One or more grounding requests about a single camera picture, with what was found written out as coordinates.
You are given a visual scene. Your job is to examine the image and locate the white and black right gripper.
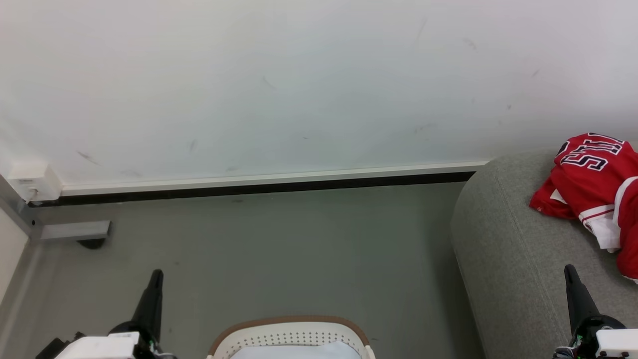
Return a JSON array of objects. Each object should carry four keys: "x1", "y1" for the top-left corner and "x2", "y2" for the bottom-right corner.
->
[{"x1": 552, "y1": 264, "x2": 638, "y2": 359}]

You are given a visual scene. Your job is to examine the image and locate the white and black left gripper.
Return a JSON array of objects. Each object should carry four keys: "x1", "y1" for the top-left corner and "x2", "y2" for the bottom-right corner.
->
[{"x1": 54, "y1": 269, "x2": 172, "y2": 359}]

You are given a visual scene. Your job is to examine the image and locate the red and white jersey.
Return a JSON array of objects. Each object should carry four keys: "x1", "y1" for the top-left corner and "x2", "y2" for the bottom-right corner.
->
[{"x1": 529, "y1": 132, "x2": 638, "y2": 285}]

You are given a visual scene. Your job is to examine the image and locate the white laundry basket brown rim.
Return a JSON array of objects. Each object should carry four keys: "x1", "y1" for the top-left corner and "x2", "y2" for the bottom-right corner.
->
[{"x1": 206, "y1": 315, "x2": 377, "y2": 359}]

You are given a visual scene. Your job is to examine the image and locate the grey fabric sofa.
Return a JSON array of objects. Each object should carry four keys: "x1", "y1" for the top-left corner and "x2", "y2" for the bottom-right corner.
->
[{"x1": 450, "y1": 141, "x2": 638, "y2": 359}]

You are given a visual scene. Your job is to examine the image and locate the grey metal foot bar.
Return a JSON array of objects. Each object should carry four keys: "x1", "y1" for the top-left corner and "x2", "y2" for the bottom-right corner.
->
[{"x1": 39, "y1": 220, "x2": 112, "y2": 243}]

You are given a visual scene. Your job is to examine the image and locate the white and black baseboard strip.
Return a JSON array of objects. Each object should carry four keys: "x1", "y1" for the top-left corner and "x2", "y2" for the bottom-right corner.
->
[{"x1": 26, "y1": 160, "x2": 490, "y2": 208}]

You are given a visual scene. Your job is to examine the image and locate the white panel with grey frame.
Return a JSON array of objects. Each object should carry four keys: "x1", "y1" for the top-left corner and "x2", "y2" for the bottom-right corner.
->
[{"x1": 0, "y1": 174, "x2": 44, "y2": 310}]

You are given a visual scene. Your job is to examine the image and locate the white wall socket box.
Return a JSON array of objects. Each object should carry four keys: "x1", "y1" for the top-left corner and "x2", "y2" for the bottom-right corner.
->
[{"x1": 5, "y1": 161, "x2": 63, "y2": 203}]

